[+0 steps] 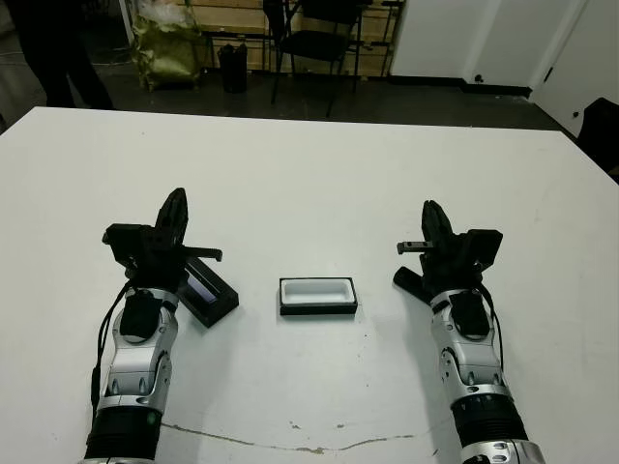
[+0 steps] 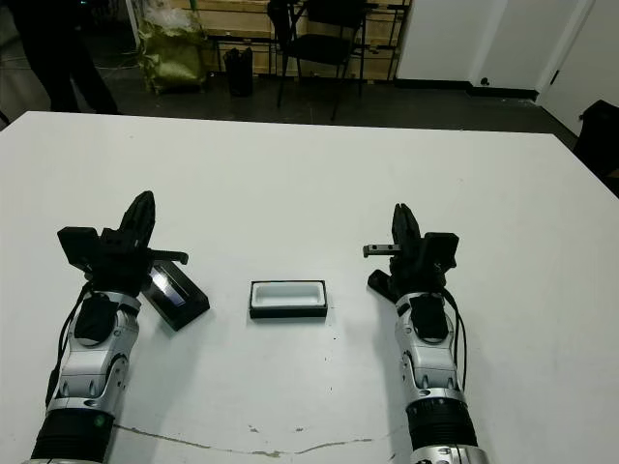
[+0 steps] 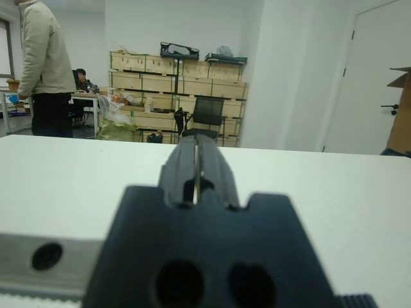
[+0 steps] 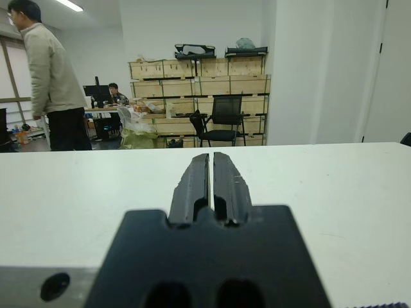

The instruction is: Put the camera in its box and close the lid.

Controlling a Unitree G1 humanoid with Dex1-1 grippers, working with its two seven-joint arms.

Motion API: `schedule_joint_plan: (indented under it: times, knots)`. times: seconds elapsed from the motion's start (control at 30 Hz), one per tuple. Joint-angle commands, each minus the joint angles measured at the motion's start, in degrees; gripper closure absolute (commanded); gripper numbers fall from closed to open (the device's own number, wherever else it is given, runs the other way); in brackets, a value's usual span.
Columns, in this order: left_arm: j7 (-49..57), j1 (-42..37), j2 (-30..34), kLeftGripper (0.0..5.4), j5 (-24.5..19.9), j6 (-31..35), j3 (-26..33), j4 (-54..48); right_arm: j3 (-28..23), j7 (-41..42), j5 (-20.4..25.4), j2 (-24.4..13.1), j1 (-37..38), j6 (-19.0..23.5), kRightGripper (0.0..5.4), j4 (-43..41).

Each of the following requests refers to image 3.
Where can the stack of wooden crates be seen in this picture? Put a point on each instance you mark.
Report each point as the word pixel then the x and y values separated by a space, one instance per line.
pixel 160 83

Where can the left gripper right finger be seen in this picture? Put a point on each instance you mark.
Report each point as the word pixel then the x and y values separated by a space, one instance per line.
pixel 218 179

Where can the seated person dark hair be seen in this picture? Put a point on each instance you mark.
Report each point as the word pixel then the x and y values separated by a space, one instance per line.
pixel 82 80

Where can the black padded case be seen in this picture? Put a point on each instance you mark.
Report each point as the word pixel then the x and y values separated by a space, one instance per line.
pixel 180 50

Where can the folded black chair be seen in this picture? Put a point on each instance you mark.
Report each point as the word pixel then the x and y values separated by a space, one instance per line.
pixel 180 120

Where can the black mesh office chair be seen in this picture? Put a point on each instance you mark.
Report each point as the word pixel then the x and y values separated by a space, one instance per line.
pixel 208 112

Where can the white desk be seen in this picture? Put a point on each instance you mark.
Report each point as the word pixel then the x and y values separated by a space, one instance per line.
pixel 85 96

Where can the green sack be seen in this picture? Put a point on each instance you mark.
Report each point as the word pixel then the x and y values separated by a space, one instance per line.
pixel 117 130

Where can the small black bin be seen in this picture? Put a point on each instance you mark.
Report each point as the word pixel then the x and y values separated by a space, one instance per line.
pixel 154 138

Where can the grey bag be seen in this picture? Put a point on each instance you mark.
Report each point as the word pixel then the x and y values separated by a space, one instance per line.
pixel 224 50

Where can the white door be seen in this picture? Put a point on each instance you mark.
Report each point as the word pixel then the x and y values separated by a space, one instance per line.
pixel 366 80

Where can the flat black case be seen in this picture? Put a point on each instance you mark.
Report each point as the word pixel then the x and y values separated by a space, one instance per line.
pixel 226 58

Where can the white plastic bag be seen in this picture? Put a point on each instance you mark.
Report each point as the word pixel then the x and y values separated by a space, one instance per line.
pixel 112 107

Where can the person in beige jacket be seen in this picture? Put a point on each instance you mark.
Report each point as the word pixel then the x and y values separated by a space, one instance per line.
pixel 45 57

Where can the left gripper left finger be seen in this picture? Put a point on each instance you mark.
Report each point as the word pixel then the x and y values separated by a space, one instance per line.
pixel 178 174

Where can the brown cardboard box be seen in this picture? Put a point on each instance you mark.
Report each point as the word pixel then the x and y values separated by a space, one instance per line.
pixel 401 122

